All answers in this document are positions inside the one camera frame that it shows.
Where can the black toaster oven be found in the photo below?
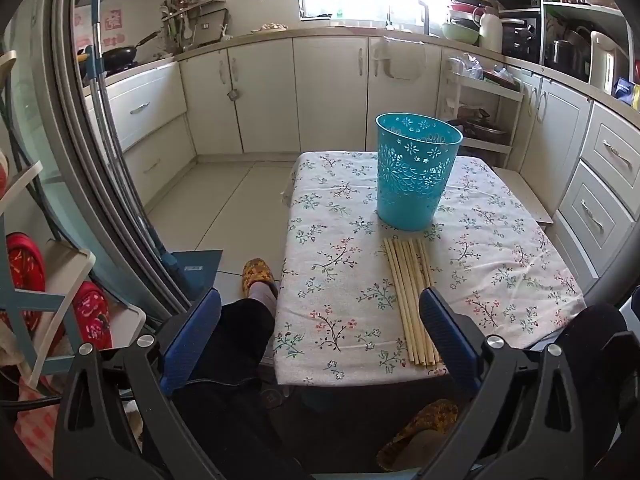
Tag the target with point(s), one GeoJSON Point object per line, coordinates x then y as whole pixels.
{"type": "Point", "coordinates": [520, 37]}

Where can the dark blue dustpan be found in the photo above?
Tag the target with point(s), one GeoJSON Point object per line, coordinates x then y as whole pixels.
{"type": "Point", "coordinates": [197, 267]}

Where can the white shoe rack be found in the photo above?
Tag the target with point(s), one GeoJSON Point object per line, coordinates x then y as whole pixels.
{"type": "Point", "coordinates": [60, 320]}

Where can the yellow patterned slipper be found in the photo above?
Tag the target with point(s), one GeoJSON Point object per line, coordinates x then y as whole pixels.
{"type": "Point", "coordinates": [257, 275]}
{"type": "Point", "coordinates": [420, 430]}

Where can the white hanging bag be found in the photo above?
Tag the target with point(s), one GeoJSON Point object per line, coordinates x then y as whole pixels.
{"type": "Point", "coordinates": [400, 57]}

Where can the black faucet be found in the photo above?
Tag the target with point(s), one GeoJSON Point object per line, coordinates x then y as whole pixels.
{"type": "Point", "coordinates": [425, 17]}

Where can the white kitchen base cabinets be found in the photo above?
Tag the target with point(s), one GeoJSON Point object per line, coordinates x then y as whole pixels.
{"type": "Point", "coordinates": [320, 95]}

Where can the blue perforated plastic basket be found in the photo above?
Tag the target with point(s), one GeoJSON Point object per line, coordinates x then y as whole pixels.
{"type": "Point", "coordinates": [415, 185]}

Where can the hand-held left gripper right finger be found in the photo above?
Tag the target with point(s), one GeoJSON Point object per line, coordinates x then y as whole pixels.
{"type": "Point", "coordinates": [450, 340]}

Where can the black frying pan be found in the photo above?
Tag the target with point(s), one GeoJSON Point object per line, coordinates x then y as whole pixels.
{"type": "Point", "coordinates": [122, 55]}

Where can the person's left leg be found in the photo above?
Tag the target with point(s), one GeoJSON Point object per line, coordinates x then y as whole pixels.
{"type": "Point", "coordinates": [235, 340]}

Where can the floral tablecloth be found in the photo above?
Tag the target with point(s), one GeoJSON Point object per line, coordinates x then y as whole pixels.
{"type": "Point", "coordinates": [340, 260]}

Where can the white thermos jug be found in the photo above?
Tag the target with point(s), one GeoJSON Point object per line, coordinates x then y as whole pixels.
{"type": "Point", "coordinates": [490, 32]}

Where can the chrome kitchen faucet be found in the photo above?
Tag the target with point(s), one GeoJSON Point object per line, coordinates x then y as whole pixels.
{"type": "Point", "coordinates": [388, 5]}

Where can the grey sliding door frame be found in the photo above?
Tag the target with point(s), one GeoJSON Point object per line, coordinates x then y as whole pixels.
{"type": "Point", "coordinates": [75, 110]}

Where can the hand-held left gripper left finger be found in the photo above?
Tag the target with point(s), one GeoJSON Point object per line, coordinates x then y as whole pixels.
{"type": "Point", "coordinates": [192, 340]}

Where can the white shelf cart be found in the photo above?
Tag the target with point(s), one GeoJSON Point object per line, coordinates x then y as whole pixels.
{"type": "Point", "coordinates": [505, 95]}

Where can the metal storage shelf rack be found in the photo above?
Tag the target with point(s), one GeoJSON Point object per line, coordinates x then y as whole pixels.
{"type": "Point", "coordinates": [580, 10]}

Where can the stack of pots and bowls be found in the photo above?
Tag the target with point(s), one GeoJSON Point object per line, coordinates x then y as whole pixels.
{"type": "Point", "coordinates": [467, 7]}

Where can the red embroidered slipper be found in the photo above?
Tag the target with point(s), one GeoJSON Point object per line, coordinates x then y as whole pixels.
{"type": "Point", "coordinates": [25, 270]}
{"type": "Point", "coordinates": [92, 312]}

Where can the blue wrapped package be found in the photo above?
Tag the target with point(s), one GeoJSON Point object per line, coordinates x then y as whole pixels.
{"type": "Point", "coordinates": [625, 92]}

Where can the bunch of wooden chopsticks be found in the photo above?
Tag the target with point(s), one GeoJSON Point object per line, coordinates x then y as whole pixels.
{"type": "Point", "coordinates": [405, 300]}

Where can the white electric kettle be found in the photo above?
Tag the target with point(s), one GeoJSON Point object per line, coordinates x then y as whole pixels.
{"type": "Point", "coordinates": [605, 60]}

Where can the steel pot with lid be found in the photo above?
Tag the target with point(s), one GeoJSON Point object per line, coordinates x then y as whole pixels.
{"type": "Point", "coordinates": [480, 132]}

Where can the green bowl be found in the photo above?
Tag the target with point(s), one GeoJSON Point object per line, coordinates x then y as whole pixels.
{"type": "Point", "coordinates": [460, 34]}

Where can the pink wall stickers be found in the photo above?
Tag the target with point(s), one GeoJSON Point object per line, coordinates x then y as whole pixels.
{"type": "Point", "coordinates": [112, 20]}

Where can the black steel pot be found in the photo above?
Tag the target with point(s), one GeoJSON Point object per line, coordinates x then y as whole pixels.
{"type": "Point", "coordinates": [567, 52]}

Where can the wall utensil rack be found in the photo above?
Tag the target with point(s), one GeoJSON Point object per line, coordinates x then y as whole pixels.
{"type": "Point", "coordinates": [195, 7]}

